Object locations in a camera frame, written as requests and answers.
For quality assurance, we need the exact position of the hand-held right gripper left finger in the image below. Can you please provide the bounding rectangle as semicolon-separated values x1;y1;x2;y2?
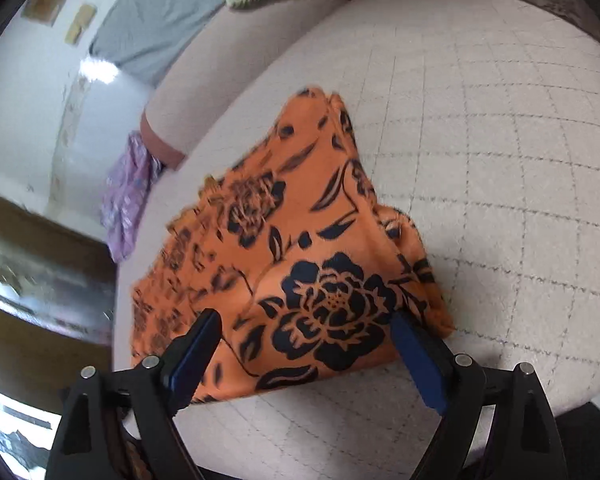
45;308;223;480

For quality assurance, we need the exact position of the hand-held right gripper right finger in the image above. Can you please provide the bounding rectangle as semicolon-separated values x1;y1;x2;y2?
390;312;568;480

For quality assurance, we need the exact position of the pink bolster cushion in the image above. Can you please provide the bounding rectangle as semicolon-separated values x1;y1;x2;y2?
140;0;381;168

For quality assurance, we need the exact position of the orange black floral blouse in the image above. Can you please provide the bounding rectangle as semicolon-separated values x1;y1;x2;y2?
130;87;456;406

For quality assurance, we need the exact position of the purple floral cloth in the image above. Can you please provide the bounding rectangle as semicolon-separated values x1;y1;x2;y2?
100;130;163;263

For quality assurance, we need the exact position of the grey pillow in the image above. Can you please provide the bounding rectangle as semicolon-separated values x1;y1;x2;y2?
89;0;241;86

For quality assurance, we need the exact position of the wooden door with leaded glass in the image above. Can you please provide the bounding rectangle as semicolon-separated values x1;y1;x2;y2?
0;185;118;401

